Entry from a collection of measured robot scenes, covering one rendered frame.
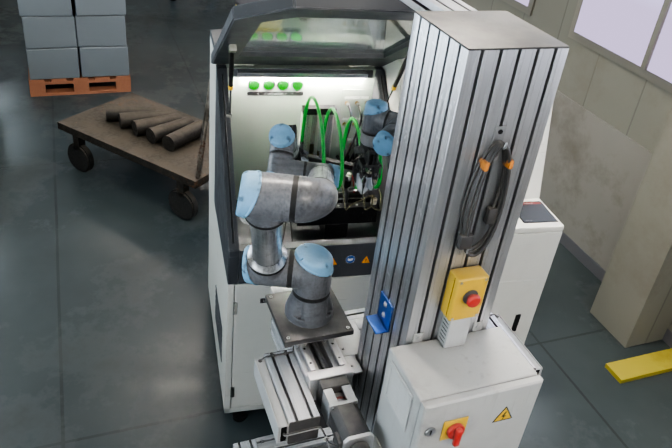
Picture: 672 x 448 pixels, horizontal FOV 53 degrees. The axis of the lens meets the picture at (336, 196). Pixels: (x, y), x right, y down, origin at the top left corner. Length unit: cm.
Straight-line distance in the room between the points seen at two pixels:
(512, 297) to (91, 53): 414
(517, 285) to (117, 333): 196
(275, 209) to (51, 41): 452
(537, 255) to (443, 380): 136
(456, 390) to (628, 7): 294
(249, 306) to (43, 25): 375
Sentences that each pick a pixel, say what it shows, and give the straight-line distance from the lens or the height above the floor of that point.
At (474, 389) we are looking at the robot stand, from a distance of 174.
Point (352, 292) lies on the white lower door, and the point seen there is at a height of 71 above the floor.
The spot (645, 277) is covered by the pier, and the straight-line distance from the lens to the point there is 385.
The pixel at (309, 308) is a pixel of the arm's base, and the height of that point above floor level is 111.
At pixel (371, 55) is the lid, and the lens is 268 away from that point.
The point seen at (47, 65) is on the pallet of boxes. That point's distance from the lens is 602.
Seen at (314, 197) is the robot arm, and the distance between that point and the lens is 159.
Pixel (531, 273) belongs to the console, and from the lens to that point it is 305.
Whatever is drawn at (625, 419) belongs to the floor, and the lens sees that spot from 367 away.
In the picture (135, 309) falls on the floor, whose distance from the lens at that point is 372.
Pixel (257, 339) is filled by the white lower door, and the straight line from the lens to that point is 281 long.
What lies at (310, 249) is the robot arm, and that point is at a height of 127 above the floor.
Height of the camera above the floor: 244
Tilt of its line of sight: 31 degrees down
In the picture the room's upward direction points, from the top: 7 degrees clockwise
